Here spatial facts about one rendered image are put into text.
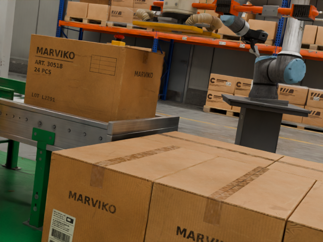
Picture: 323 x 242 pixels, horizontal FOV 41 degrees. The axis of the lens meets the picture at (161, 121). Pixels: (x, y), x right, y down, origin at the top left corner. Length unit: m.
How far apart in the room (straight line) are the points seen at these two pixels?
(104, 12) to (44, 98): 8.46
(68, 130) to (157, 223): 0.86
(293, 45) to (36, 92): 1.52
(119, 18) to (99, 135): 8.58
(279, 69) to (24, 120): 1.50
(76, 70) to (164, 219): 1.11
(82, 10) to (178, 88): 3.07
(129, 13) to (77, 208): 9.03
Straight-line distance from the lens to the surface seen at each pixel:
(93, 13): 10.87
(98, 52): 2.12
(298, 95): 9.11
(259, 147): 2.79
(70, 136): 2.04
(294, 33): 2.75
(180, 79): 11.05
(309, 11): 1.88
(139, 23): 2.11
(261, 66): 2.81
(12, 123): 2.28
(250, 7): 1.97
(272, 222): 1.20
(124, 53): 2.04
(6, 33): 5.20
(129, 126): 2.00
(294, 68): 2.68
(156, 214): 1.32
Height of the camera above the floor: 0.89
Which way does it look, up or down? 7 degrees down
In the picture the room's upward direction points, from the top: 9 degrees clockwise
